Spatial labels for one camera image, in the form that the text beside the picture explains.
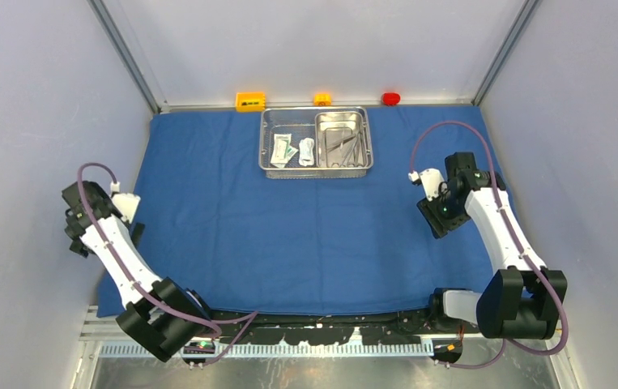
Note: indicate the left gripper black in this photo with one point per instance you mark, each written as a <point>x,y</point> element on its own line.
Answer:
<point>135,232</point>

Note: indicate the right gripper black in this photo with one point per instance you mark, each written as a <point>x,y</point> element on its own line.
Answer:
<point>439,224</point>

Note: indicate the blue surgical wrap cloth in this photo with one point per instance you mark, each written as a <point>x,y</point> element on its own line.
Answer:
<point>214,222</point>

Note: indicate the wire mesh steel tray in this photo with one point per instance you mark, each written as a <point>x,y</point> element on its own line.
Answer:
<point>300,122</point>

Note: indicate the green white sterile packet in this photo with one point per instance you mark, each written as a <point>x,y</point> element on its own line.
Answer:
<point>282,151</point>

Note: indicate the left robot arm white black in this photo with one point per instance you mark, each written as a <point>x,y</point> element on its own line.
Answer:
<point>158,314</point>

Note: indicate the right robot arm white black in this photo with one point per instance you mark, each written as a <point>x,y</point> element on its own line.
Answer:
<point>523,298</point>

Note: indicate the small steel instrument pan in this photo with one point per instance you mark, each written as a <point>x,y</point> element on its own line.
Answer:
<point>335,125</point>

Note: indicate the red toy block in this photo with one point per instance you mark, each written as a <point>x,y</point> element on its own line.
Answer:
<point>390,98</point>

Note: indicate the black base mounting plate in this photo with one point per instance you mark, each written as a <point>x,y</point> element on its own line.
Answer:
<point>399,327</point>

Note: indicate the white gauze roll packet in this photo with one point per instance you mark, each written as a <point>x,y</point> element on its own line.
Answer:
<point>306,152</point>

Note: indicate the yellow toy block large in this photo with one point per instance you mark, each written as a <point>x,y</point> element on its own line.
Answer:
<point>248,102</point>

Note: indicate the small orange toy block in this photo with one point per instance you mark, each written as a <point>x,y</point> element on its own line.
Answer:
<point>322,99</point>

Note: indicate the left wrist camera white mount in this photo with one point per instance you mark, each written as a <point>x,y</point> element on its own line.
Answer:
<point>126,203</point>

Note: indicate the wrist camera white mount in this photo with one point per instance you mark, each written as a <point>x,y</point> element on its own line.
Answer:
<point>126,203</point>
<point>430,180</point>

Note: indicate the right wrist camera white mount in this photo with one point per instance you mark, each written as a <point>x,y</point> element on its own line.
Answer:
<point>430,180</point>

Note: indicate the aluminium front rail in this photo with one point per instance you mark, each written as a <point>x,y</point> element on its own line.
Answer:
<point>111,341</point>

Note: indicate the aluminium frame post left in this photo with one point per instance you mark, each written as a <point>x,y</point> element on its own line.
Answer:
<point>117,40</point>

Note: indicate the aluminium frame rail right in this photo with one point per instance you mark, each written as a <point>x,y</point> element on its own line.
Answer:
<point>511,39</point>

